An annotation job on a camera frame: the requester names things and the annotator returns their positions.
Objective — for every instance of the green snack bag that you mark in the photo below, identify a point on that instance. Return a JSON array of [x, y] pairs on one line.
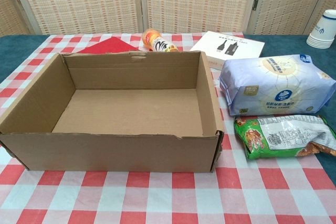
[[275, 137]]

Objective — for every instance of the purple tissue pack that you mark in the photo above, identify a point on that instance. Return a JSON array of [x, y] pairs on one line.
[[275, 87]]

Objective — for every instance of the beige woven folding screen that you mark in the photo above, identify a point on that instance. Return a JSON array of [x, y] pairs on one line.
[[78, 3]]

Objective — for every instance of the open brown cardboard box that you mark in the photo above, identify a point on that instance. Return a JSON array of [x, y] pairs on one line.
[[105, 153]]

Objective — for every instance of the stack of white paper cups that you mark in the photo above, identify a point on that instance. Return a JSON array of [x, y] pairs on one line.
[[324, 30]]

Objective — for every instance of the orange drink bottle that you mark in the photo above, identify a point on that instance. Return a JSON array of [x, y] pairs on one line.
[[157, 41]]

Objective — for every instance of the white flat product box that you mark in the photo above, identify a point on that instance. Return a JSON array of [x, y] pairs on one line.
[[236, 43]]

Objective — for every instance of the red white checkered tablecloth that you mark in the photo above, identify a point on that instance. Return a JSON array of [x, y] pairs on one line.
[[157, 197]]

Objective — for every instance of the metal screen hinge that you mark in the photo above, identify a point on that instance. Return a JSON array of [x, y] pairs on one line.
[[255, 3]]

